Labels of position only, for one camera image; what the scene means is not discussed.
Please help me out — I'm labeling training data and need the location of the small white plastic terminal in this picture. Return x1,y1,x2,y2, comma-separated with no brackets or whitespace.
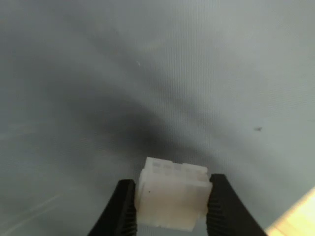
134,157,213,233

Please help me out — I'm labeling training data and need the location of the dark grey table mat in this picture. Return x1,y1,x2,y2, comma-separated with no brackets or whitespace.
0,0,315,236

